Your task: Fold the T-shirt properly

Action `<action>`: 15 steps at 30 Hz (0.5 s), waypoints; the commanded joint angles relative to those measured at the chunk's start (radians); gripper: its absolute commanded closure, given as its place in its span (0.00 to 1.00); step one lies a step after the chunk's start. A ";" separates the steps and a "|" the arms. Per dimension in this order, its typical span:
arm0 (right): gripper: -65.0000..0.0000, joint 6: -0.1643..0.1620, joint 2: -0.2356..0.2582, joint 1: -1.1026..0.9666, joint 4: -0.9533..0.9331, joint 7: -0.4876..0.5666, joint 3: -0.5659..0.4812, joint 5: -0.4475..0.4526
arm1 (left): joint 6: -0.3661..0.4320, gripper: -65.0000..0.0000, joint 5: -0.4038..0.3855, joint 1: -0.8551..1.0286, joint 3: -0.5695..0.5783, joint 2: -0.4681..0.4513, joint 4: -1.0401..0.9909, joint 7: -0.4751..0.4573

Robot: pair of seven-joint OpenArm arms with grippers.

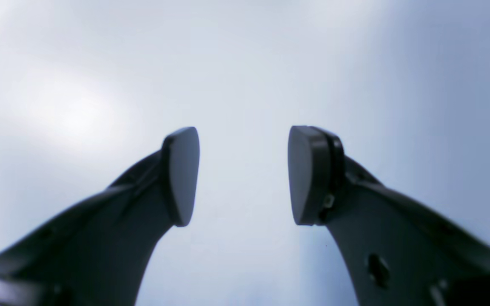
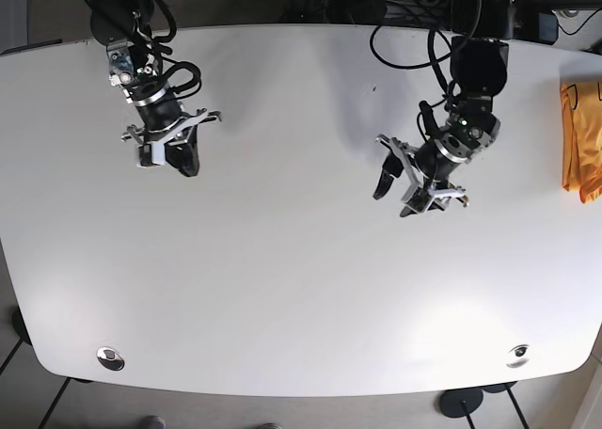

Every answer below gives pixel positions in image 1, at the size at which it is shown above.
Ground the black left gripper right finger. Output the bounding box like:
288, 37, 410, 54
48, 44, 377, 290
288, 126, 490, 306

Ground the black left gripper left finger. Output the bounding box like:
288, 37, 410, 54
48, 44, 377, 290
0, 127, 200, 306

